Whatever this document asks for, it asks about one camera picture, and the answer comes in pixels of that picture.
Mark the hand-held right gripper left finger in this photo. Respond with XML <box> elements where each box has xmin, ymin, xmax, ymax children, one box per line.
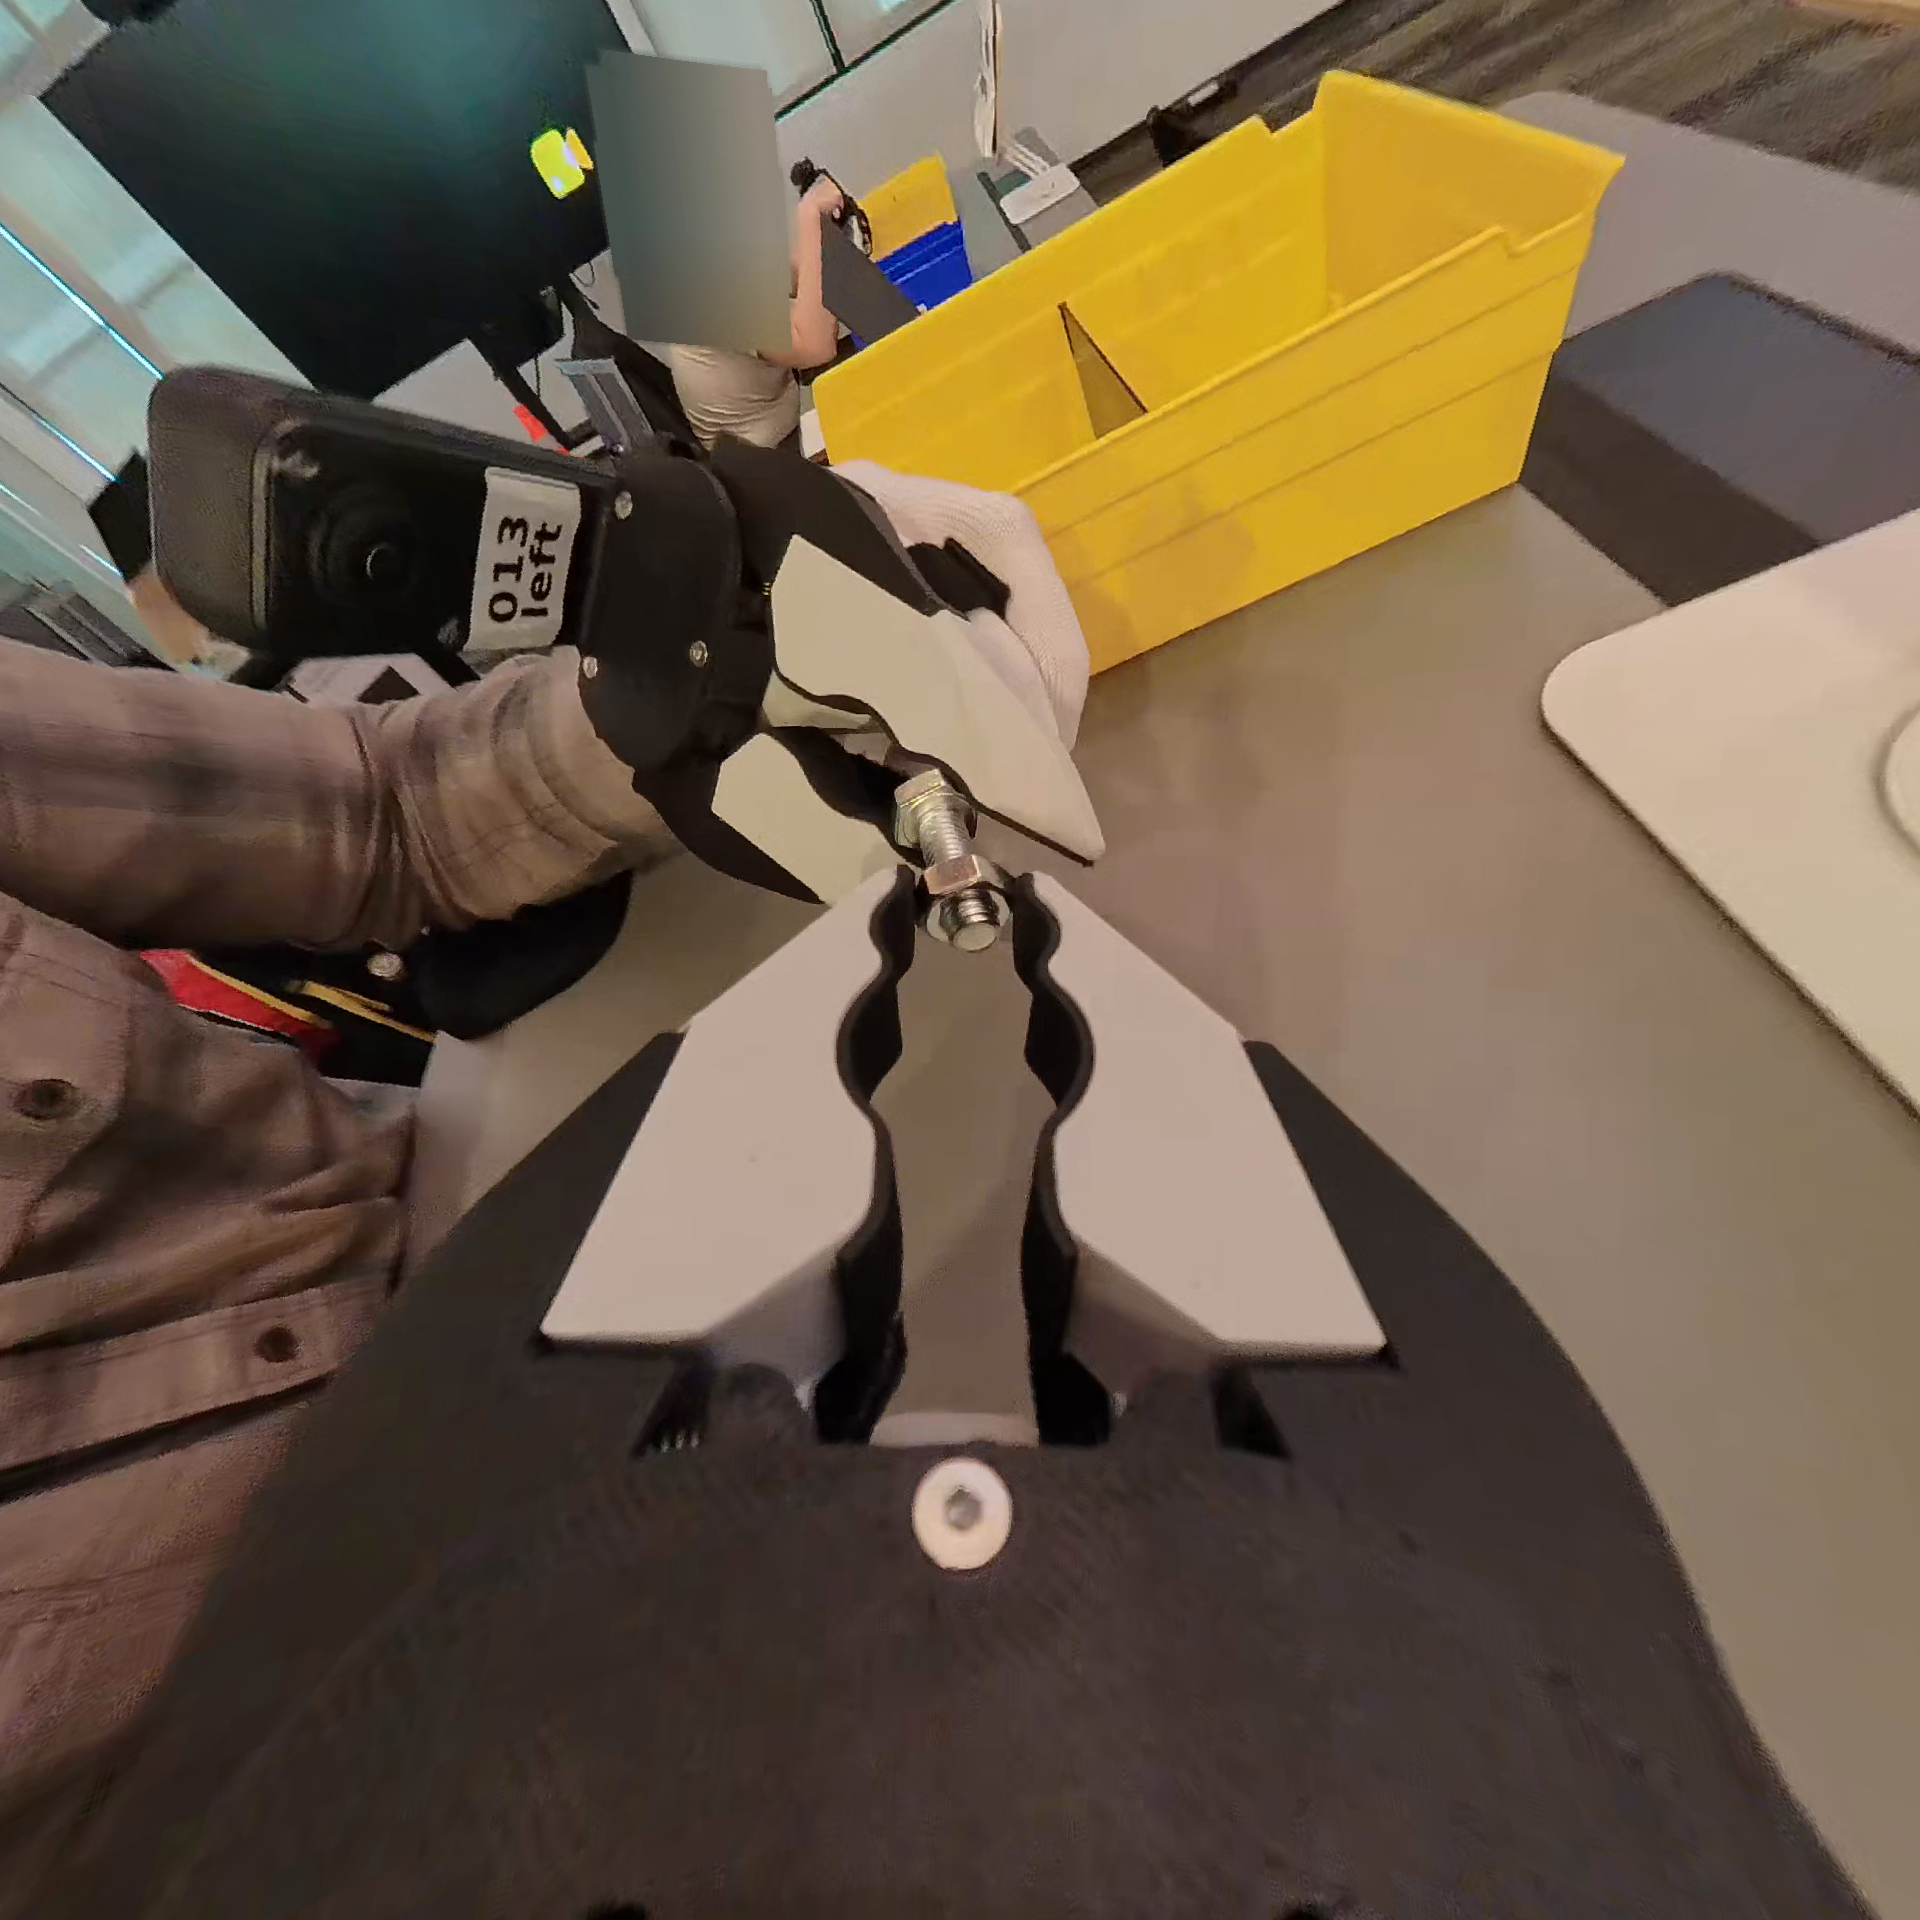
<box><xmin>541</xmin><ymin>863</ymin><xmax>923</xmax><ymax>1419</ymax></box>

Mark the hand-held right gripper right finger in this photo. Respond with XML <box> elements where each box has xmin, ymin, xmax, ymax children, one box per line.
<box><xmin>1001</xmin><ymin>863</ymin><xmax>1389</xmax><ymax>1415</ymax></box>

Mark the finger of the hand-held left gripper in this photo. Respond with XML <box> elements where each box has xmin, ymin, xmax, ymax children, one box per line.
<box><xmin>755</xmin><ymin>679</ymin><xmax>923</xmax><ymax>827</ymax></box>
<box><xmin>765</xmin><ymin>533</ymin><xmax>1105</xmax><ymax>869</ymax></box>

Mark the steel bolt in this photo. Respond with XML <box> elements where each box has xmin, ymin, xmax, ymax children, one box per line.
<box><xmin>891</xmin><ymin>768</ymin><xmax>1007</xmax><ymax>960</ymax></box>

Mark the yellow plastic bin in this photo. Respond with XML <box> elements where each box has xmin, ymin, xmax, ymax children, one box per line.
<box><xmin>814</xmin><ymin>70</ymin><xmax>1628</xmax><ymax>679</ymax></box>

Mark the person's left forearm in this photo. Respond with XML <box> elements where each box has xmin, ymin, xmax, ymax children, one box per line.
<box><xmin>0</xmin><ymin>636</ymin><xmax>686</xmax><ymax>961</ymax></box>

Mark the person's left hand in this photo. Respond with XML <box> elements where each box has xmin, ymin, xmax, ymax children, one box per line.
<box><xmin>831</xmin><ymin>457</ymin><xmax>1093</xmax><ymax>750</ymax></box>

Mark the grey slatted panel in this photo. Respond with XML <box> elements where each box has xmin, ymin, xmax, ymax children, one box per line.
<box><xmin>561</xmin><ymin>353</ymin><xmax>656</xmax><ymax>451</ymax></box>

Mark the blue plastic bin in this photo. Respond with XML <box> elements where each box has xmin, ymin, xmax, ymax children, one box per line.
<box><xmin>874</xmin><ymin>219</ymin><xmax>973</xmax><ymax>312</ymax></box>

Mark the small yellow bin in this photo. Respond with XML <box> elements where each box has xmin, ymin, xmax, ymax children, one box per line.
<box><xmin>860</xmin><ymin>153</ymin><xmax>958</xmax><ymax>263</ymax></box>

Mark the large black monitor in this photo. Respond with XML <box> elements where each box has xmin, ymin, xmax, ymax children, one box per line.
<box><xmin>32</xmin><ymin>0</ymin><xmax>630</xmax><ymax>406</ymax></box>

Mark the person's torso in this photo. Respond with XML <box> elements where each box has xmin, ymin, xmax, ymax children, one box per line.
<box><xmin>0</xmin><ymin>892</ymin><xmax>427</xmax><ymax>1820</ymax></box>

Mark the black table mat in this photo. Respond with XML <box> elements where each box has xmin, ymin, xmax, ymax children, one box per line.
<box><xmin>1522</xmin><ymin>274</ymin><xmax>1920</xmax><ymax>617</ymax></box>

